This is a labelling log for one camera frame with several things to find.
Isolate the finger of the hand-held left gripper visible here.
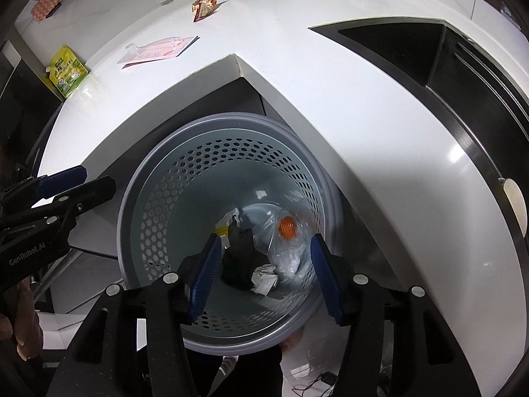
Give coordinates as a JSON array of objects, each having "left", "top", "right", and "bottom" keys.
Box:
[
  {"left": 0, "top": 165, "right": 88, "bottom": 209},
  {"left": 0, "top": 175, "right": 117, "bottom": 234}
]

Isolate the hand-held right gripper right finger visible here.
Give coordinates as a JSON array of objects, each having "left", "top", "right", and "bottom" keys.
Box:
[{"left": 309, "top": 233, "right": 483, "bottom": 397}]

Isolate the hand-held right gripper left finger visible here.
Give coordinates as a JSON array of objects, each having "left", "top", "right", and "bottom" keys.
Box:
[{"left": 45, "top": 233, "right": 224, "bottom": 397}]

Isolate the clear plastic cup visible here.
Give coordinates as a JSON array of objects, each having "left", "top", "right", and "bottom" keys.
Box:
[
  {"left": 252, "top": 202, "right": 315, "bottom": 266},
  {"left": 268, "top": 252, "right": 307, "bottom": 283}
]

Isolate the dark grey cloth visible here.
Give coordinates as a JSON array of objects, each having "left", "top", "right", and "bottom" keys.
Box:
[{"left": 220, "top": 218, "right": 270, "bottom": 291}]

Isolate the printed receipt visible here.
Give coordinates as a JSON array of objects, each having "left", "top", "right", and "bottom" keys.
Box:
[{"left": 250, "top": 262, "right": 280, "bottom": 297}]

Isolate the white tissue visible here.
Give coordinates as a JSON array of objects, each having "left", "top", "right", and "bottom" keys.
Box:
[{"left": 219, "top": 208, "right": 245, "bottom": 229}]

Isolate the grey perforated wastebasket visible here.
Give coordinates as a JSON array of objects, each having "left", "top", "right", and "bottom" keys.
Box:
[{"left": 116, "top": 112, "right": 345, "bottom": 356}]

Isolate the person's left hand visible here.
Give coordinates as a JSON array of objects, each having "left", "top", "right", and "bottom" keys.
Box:
[{"left": 0, "top": 276, "right": 44, "bottom": 361}]

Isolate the black stove top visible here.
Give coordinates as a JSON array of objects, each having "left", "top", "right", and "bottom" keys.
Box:
[{"left": 0, "top": 40, "right": 63, "bottom": 147}]

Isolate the green refill pouch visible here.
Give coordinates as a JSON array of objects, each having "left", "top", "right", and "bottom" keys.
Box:
[{"left": 44, "top": 46, "right": 89, "bottom": 99}]

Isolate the pink blister card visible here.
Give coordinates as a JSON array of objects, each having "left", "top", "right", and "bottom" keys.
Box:
[{"left": 119, "top": 35, "right": 199, "bottom": 69}]

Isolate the white bowl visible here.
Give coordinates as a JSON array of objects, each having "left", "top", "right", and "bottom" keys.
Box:
[{"left": 498, "top": 176, "right": 528, "bottom": 233}]

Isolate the red and white snack wrapper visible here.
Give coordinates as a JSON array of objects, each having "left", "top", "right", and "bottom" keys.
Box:
[{"left": 190, "top": 0, "right": 220, "bottom": 22}]

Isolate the black kitchen sink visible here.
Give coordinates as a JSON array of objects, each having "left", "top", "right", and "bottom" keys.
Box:
[{"left": 308, "top": 17, "right": 529, "bottom": 236}]

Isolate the black floor cable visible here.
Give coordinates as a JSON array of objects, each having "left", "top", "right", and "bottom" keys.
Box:
[{"left": 290, "top": 371, "right": 339, "bottom": 396}]

